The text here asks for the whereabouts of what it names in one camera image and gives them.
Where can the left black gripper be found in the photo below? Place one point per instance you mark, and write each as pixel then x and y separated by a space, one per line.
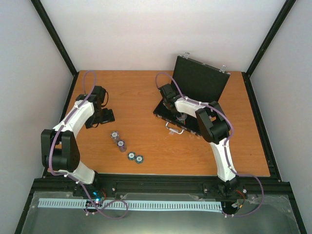
pixel 108 117

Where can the clear round dealer button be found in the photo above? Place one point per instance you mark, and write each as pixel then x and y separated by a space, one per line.
pixel 182 118

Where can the purple chip stack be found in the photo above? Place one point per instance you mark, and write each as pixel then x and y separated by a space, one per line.
pixel 121 146
pixel 115 136

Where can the blue short stack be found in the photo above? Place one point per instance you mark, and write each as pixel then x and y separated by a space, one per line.
pixel 131 156
pixel 139 159

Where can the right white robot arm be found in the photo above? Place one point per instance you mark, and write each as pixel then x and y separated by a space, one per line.
pixel 213 125

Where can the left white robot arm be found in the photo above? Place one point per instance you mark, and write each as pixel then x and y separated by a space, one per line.
pixel 59 149

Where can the black poker set case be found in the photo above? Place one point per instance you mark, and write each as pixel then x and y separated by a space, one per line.
pixel 197 81

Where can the right black frame post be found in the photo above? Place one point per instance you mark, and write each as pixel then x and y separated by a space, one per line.
pixel 281 16

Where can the black frame post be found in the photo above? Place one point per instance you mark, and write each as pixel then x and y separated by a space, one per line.
pixel 281 16
pixel 54 35

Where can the light blue cable duct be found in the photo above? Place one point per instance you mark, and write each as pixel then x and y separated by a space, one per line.
pixel 131 205

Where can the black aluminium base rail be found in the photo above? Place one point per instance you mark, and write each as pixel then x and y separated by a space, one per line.
pixel 201 186

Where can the left black frame post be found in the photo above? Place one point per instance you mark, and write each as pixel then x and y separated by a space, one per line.
pixel 54 35

